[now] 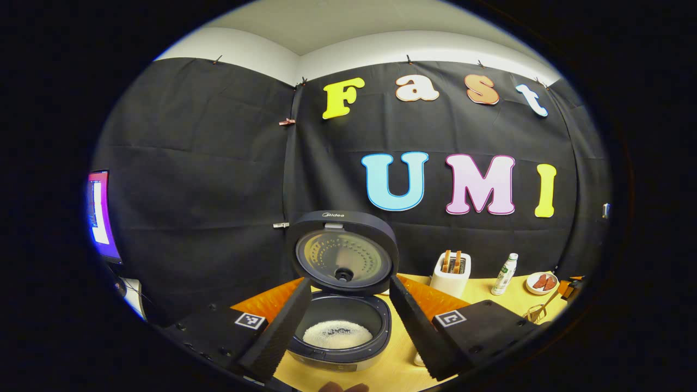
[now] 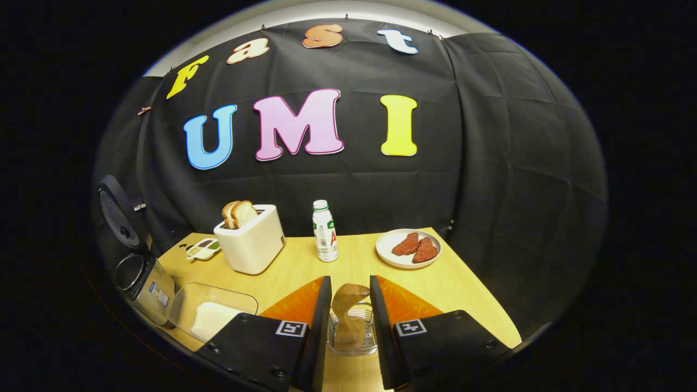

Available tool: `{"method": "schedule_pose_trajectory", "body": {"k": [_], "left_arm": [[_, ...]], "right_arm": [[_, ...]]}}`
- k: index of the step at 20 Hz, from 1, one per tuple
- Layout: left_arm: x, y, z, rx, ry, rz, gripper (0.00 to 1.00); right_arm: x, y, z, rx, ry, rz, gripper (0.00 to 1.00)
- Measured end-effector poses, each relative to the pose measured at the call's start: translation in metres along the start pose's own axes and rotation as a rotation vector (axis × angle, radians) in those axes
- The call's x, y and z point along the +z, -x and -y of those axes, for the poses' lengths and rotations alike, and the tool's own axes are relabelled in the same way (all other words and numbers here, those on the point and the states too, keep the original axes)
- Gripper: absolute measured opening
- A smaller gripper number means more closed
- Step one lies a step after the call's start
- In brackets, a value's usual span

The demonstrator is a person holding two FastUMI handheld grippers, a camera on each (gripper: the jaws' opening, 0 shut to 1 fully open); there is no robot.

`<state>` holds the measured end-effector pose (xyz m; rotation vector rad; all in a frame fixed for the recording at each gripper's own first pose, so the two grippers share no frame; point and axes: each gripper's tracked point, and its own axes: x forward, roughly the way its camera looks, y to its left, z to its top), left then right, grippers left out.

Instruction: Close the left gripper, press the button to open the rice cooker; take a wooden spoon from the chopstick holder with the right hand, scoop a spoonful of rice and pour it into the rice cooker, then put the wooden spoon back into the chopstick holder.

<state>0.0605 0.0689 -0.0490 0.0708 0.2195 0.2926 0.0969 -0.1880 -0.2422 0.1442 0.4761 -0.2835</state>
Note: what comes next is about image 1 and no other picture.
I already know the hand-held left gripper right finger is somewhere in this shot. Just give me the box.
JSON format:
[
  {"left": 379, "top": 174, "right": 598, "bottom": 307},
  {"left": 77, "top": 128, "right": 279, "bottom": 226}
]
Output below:
[{"left": 389, "top": 274, "right": 537, "bottom": 382}]

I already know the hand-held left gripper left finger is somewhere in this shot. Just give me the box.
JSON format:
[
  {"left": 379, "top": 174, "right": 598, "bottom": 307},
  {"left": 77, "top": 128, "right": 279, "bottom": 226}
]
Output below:
[{"left": 163, "top": 278, "right": 312, "bottom": 382}]

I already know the wooden spoon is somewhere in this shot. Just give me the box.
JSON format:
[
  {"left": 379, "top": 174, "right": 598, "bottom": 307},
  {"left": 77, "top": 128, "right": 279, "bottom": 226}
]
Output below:
[{"left": 536, "top": 290, "right": 563, "bottom": 323}]

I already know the white rice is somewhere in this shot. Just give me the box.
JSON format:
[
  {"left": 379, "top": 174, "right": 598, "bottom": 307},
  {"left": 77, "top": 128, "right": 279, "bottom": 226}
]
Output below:
[{"left": 302, "top": 320, "right": 374, "bottom": 349}]

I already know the dark grey rice cooker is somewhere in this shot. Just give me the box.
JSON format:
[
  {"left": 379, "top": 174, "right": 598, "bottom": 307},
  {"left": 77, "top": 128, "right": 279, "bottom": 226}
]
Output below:
[{"left": 286, "top": 210, "right": 400, "bottom": 372}]

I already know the white round plate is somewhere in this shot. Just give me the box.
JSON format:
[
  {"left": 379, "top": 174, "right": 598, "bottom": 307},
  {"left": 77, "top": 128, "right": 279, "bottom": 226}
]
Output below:
[{"left": 526, "top": 271, "right": 559, "bottom": 295}]

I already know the white toaster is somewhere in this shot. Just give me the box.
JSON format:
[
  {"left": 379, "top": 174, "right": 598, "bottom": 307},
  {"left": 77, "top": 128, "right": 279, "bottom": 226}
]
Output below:
[{"left": 430, "top": 252, "right": 472, "bottom": 298}]

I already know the white drink bottle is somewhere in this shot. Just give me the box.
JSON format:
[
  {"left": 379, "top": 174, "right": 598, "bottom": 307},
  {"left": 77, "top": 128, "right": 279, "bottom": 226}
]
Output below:
[{"left": 491, "top": 253, "right": 519, "bottom": 296}]

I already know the computer monitor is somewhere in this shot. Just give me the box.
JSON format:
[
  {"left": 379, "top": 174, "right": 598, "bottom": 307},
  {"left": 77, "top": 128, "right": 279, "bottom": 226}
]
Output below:
[{"left": 87, "top": 170, "right": 123, "bottom": 265}]

